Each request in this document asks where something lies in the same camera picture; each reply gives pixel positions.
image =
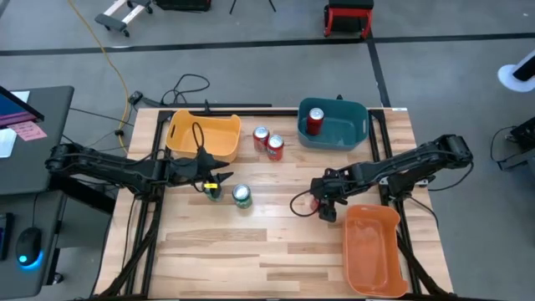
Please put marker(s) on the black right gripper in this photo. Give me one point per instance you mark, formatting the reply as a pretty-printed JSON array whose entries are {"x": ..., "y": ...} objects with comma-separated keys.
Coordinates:
[{"x": 338, "y": 184}]

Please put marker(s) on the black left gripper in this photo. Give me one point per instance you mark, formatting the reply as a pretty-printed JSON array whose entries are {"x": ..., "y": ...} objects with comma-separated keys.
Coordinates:
[{"x": 184, "y": 169}]

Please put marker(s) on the red soda can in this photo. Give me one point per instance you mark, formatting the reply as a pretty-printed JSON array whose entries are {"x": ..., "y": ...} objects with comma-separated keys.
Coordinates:
[
  {"x": 313, "y": 205},
  {"x": 261, "y": 140},
  {"x": 275, "y": 148},
  {"x": 315, "y": 123}
]

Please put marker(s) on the green soda can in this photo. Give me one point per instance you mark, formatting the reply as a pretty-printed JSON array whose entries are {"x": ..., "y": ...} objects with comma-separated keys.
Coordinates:
[
  {"x": 242, "y": 196},
  {"x": 215, "y": 195}
]

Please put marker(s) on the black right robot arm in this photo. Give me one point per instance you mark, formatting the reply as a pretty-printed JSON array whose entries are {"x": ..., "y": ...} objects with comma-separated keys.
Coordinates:
[{"x": 418, "y": 159}]

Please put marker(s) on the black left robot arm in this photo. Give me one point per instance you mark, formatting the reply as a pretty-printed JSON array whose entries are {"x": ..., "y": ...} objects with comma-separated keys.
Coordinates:
[{"x": 104, "y": 167}]

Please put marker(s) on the yellow plastic bin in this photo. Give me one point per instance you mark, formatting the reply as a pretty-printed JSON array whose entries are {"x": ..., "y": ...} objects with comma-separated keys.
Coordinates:
[{"x": 221, "y": 138}]

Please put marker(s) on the orange plastic bin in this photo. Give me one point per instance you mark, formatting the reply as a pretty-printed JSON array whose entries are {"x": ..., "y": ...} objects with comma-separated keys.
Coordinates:
[{"x": 372, "y": 251}]

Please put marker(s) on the teal plastic bin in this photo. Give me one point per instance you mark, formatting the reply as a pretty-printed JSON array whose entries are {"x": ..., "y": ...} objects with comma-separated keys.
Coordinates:
[{"x": 342, "y": 129}]

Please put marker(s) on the black power adapter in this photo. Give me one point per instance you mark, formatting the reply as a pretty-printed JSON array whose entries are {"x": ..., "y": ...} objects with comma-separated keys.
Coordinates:
[{"x": 136, "y": 98}]

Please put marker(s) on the black case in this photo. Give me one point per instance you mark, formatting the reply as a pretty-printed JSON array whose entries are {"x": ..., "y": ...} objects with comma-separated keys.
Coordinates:
[{"x": 184, "y": 4}]

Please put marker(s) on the black tripod legs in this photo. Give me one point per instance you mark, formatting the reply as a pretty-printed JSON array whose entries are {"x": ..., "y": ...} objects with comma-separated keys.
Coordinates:
[{"x": 272, "y": 6}]

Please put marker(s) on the black desk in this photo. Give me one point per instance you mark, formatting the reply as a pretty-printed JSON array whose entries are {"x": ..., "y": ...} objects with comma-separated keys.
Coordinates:
[
  {"x": 46, "y": 146},
  {"x": 12, "y": 284}
]

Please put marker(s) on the wheeled dolly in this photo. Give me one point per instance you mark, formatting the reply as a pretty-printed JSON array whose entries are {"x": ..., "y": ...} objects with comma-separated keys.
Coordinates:
[{"x": 110, "y": 21}]

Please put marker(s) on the red and black stool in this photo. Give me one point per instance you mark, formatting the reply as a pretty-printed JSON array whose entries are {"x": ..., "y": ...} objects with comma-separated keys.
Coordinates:
[{"x": 349, "y": 11}]

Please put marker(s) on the pink sticky note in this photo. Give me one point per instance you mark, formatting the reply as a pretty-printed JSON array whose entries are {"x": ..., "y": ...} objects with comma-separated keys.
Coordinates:
[{"x": 27, "y": 131}]

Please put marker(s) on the black computer mouse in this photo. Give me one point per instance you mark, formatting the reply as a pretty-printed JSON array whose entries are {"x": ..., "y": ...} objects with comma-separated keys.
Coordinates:
[{"x": 28, "y": 244}]

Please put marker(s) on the black equipment stand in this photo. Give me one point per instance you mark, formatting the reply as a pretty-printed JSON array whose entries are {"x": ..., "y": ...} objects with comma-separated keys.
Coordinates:
[{"x": 524, "y": 134}]

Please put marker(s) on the white paper sheet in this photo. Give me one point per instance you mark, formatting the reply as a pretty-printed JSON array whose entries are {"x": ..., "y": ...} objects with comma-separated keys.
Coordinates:
[{"x": 6, "y": 144}]

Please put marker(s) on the computer monitor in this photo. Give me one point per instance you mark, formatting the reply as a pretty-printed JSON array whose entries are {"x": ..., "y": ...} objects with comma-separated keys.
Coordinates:
[{"x": 12, "y": 108}]

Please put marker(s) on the white round stand base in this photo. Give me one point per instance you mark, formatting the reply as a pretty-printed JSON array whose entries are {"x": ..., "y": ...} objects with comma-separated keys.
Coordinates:
[{"x": 507, "y": 77}]

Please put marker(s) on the black keyboard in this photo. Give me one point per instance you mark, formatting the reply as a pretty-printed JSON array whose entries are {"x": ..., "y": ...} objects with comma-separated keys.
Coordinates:
[{"x": 5, "y": 236}]

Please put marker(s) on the black aluminium table frame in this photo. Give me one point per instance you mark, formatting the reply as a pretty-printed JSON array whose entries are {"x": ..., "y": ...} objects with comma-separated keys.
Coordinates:
[{"x": 269, "y": 112}]

